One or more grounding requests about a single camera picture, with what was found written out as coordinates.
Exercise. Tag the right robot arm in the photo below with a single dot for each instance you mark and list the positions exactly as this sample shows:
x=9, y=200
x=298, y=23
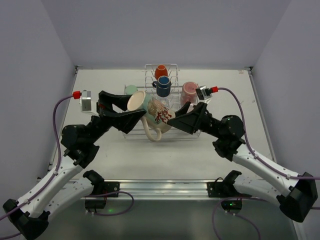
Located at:
x=295, y=193

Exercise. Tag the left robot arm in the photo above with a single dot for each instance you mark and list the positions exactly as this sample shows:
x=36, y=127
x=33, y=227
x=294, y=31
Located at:
x=31, y=213

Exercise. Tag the green plastic cup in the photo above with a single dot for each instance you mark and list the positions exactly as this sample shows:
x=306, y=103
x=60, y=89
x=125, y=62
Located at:
x=130, y=89

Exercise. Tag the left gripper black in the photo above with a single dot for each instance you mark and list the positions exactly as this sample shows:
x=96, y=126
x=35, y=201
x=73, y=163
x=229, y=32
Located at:
x=100, y=109

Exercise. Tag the orange cup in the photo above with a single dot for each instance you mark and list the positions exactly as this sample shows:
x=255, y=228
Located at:
x=160, y=71

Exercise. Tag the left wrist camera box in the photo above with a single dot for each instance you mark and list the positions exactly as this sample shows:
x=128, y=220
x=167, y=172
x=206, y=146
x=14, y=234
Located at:
x=85, y=101

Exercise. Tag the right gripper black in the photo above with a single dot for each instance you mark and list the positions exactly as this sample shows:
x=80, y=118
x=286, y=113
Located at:
x=201, y=116

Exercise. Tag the aluminium mounting rail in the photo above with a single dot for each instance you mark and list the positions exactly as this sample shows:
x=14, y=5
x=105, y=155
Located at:
x=241, y=186

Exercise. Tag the white wire plate rack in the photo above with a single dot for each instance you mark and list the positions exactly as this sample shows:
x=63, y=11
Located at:
x=149, y=74

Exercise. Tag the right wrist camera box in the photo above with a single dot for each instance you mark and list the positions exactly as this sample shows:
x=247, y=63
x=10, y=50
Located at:
x=204, y=94

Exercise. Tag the cream coral pattern mug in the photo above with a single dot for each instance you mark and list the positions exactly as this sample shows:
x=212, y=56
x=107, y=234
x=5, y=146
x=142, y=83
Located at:
x=156, y=117

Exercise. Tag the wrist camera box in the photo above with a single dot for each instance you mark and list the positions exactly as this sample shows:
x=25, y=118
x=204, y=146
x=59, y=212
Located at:
x=204, y=94
x=85, y=101

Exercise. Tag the clear glass tumbler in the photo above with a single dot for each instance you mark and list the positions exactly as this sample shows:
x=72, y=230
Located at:
x=165, y=101

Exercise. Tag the dark blue mug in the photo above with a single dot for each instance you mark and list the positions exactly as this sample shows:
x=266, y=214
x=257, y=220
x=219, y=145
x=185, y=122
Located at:
x=162, y=86

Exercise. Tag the white wire dish rack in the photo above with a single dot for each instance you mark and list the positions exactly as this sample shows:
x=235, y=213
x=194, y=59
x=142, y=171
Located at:
x=138, y=132

